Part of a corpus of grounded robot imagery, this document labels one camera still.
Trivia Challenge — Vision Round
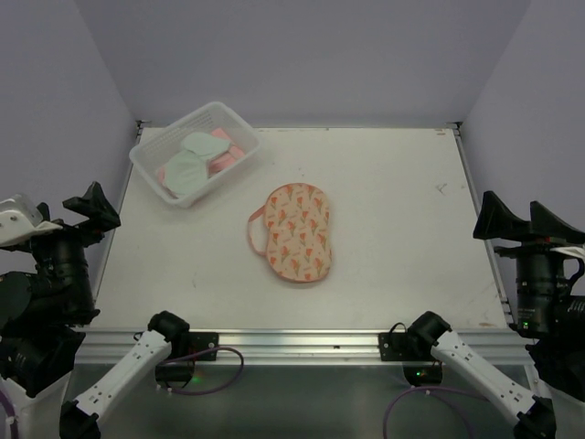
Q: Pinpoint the mint green bra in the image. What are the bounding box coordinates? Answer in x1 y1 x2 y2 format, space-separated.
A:
162 132 231 198

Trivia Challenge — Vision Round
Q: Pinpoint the floral mesh laundry bag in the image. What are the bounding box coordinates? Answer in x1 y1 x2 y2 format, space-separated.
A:
247 183 333 284

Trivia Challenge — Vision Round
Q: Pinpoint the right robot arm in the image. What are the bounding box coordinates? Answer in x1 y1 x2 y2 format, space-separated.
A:
406 191 584 438

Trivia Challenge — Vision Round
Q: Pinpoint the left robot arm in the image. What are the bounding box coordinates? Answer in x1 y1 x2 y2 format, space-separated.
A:
1 182 189 438

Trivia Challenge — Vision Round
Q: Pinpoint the white plastic basket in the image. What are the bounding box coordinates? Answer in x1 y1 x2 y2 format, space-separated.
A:
129 102 261 208

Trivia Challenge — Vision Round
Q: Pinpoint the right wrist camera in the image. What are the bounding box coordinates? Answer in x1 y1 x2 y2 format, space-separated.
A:
551 246 585 261

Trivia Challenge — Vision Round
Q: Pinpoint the aluminium table front rail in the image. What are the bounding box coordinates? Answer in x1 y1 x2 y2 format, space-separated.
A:
76 328 531 366

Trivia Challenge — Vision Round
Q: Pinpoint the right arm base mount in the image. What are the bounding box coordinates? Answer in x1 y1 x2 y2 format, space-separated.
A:
378 322 443 387

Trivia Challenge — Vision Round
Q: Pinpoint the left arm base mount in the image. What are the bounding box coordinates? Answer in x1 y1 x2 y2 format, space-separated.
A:
154 332 219 389

